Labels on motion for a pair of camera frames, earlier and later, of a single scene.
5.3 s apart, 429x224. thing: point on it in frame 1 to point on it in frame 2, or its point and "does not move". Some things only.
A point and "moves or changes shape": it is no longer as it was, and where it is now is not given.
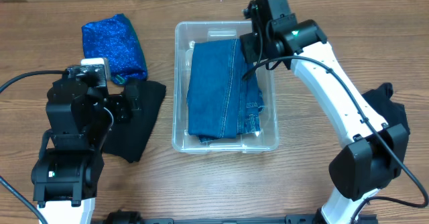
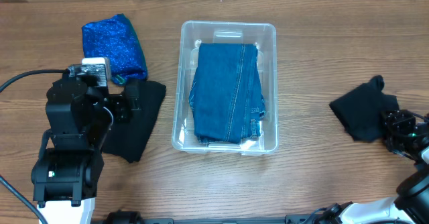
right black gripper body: [250, 49] to [397, 120]
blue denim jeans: [220, 103] moves or changes shape
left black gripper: [122, 104] does not move
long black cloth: [127, 139] does not move
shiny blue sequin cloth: [116, 39] does not move
